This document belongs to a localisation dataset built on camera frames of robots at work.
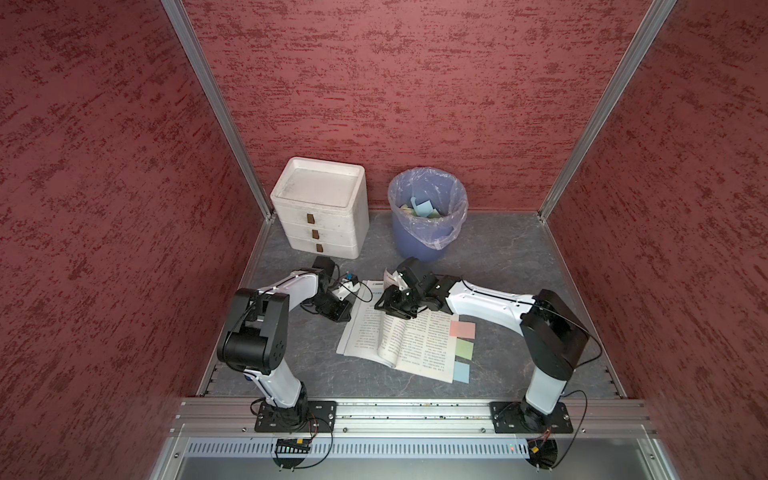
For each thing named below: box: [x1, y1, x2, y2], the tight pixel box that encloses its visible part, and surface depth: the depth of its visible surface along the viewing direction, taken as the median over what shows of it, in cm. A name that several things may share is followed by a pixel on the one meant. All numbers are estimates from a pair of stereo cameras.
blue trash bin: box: [388, 166, 468, 263], surface depth 96 cm
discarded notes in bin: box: [410, 197, 434, 218], surface depth 106 cm
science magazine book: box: [336, 269, 459, 384], surface depth 86 cm
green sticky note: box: [455, 338, 474, 360], surface depth 87 cm
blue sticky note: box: [453, 361, 470, 384], surface depth 83 cm
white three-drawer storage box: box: [270, 157, 369, 259], surface depth 98 cm
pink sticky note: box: [450, 321, 476, 339], surface depth 89 cm
